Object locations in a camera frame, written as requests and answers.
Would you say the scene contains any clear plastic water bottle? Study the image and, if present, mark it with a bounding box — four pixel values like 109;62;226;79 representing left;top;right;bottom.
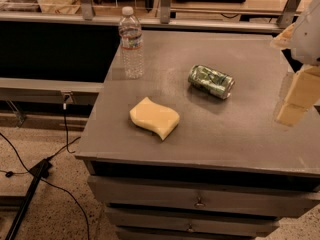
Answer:
118;6;144;79

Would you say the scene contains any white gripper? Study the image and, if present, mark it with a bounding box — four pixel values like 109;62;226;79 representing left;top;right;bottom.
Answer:
270;0;320;126

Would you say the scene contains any grey metal rail frame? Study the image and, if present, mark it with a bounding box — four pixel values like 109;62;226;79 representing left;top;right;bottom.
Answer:
0;78;103;105

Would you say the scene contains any grey drawer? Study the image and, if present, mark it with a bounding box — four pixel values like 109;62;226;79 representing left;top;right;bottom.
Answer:
107;207;279;237
88;176;319;217

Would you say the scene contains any grey drawer cabinet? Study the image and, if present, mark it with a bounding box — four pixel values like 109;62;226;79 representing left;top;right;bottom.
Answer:
77;31;320;240

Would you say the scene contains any green soda can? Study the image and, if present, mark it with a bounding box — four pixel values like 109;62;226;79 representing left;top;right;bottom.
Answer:
188;65;235;100

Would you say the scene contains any top grey drawer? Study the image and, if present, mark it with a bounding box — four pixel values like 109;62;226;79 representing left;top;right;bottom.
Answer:
88;176;319;217

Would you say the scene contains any black floor bar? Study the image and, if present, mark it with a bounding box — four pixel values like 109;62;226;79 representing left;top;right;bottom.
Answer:
1;159;52;240

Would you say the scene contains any yellow wavy sponge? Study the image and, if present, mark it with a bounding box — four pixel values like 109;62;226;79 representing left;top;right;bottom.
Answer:
129;97;180;141

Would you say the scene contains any black floor cable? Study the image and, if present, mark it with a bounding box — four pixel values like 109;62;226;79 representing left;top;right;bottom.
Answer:
0;93;91;240

